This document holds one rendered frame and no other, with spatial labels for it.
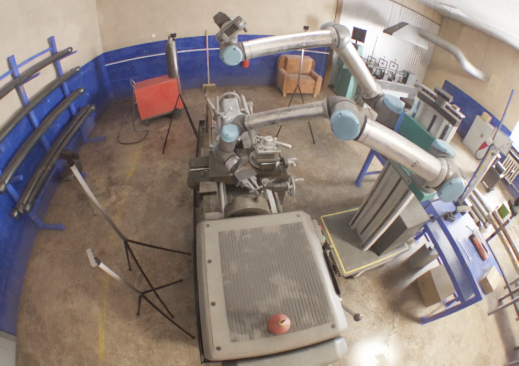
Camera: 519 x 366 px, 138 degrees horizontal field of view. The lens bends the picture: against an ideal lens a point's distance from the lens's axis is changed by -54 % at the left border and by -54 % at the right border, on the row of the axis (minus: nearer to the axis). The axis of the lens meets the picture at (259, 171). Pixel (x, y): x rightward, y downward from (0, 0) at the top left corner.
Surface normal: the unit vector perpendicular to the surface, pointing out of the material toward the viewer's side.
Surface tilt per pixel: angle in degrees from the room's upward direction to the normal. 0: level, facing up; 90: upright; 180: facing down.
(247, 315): 0
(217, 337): 0
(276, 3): 90
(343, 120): 89
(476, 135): 90
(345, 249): 0
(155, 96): 90
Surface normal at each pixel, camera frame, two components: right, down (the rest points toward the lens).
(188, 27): 0.18, 0.69
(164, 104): 0.50, 0.62
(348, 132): -0.46, 0.58
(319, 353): 0.06, -0.72
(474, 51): -0.98, 0.08
